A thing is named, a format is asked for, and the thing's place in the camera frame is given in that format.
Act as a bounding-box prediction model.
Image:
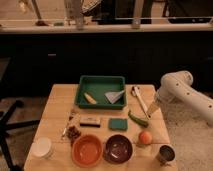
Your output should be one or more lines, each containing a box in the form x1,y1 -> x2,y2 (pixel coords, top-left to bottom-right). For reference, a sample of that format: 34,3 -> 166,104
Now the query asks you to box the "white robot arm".
147,70 -> 213,127

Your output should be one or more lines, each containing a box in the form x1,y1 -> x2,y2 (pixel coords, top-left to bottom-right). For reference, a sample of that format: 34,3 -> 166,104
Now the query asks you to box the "purple bowl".
103,134 -> 133,164

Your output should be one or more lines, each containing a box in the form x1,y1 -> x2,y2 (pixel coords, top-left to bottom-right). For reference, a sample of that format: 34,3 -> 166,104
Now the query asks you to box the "wooden block brush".
80,117 -> 101,127

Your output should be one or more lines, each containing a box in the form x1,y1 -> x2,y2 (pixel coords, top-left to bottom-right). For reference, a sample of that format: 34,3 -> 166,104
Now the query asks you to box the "orange bowl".
71,134 -> 103,168

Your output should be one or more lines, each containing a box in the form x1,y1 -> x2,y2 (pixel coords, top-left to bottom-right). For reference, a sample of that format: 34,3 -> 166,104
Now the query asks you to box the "green okra pod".
128,110 -> 149,128

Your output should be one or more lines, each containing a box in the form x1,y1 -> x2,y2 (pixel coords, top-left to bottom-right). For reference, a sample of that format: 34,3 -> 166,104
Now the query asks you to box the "orange fruit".
138,131 -> 153,145

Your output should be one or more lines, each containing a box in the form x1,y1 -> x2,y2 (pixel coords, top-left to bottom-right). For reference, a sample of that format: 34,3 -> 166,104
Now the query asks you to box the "teal square sponge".
108,118 -> 128,131

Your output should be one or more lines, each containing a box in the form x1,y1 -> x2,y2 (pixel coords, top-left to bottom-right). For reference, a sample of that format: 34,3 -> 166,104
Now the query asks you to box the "metal cup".
156,145 -> 175,166

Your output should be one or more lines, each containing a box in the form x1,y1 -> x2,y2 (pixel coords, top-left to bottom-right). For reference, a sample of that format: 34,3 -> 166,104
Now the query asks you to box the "green plastic tray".
75,75 -> 126,110

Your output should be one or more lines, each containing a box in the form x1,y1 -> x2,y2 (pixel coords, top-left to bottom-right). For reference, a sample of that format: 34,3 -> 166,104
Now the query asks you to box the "yellow corn cob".
84,93 -> 97,104

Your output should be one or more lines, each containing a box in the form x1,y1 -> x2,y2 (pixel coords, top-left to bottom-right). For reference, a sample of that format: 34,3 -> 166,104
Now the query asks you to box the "dark red grape bunch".
66,126 -> 81,144

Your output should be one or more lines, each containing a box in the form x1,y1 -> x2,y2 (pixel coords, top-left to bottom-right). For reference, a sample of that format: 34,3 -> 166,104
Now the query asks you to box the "black office chair base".
0,100 -> 39,171

